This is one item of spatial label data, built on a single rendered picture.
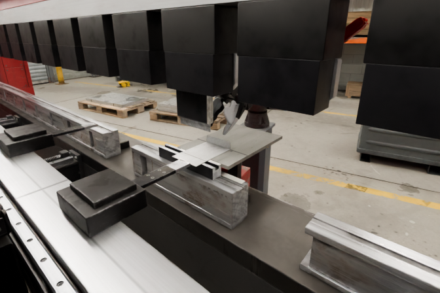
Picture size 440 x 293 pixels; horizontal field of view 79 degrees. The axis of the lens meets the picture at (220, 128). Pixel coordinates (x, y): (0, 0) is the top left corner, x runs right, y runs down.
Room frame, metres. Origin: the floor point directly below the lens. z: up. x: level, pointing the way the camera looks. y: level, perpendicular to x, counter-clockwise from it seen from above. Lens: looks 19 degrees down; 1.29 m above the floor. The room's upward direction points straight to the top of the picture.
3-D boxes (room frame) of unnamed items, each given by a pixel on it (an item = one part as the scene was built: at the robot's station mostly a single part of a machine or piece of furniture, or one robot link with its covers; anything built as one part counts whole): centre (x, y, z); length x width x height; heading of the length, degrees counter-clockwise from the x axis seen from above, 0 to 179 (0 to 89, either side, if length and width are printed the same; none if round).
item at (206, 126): (0.60, 0.06, 1.13); 0.10 x 0.02 x 0.10; 50
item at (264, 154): (1.54, -0.22, 0.39); 0.18 x 0.18 x 0.77; 62
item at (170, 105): (4.22, 0.42, 0.20); 1.01 x 0.63 x 0.12; 65
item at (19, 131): (0.77, 0.51, 1.01); 0.26 x 0.12 x 0.05; 140
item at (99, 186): (0.48, 0.17, 1.01); 0.26 x 0.12 x 0.05; 140
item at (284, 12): (0.46, -0.11, 1.26); 0.15 x 0.09 x 0.17; 50
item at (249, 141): (0.72, -0.04, 1.00); 0.26 x 0.18 x 0.01; 140
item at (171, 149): (0.62, 0.08, 0.99); 0.20 x 0.03 x 0.03; 50
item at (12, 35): (1.37, 0.95, 1.26); 0.15 x 0.09 x 0.17; 50
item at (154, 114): (4.21, 0.41, 0.07); 1.20 x 0.81 x 0.14; 65
